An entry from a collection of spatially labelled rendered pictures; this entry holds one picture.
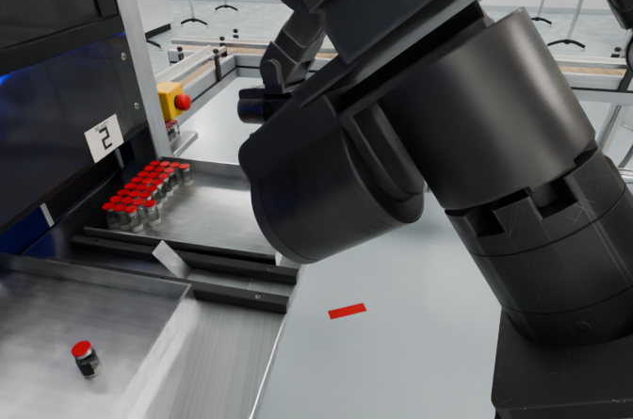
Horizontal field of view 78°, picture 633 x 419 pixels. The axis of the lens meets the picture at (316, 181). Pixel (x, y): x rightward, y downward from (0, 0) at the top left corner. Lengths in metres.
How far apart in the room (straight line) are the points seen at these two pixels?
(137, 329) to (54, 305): 0.14
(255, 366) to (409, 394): 1.06
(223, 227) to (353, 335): 1.02
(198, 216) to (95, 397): 0.35
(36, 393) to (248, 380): 0.25
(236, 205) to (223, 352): 0.32
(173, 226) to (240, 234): 0.13
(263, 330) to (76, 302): 0.28
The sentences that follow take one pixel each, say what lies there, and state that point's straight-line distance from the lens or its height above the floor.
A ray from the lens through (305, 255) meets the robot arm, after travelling 0.18.
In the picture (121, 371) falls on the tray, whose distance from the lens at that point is 0.60.
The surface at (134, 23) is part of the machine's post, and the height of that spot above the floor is 1.19.
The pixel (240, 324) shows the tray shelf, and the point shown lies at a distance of 0.60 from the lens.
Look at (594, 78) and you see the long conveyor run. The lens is 1.65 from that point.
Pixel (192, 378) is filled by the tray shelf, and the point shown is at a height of 0.88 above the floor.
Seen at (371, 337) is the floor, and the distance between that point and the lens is 1.67.
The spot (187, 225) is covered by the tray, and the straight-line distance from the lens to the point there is 0.78.
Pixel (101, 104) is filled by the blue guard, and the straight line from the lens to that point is 0.82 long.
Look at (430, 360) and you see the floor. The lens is 1.66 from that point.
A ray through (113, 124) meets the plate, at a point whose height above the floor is 1.03.
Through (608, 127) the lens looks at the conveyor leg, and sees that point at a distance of 1.79.
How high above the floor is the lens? 1.35
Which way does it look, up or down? 33 degrees down
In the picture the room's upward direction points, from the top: straight up
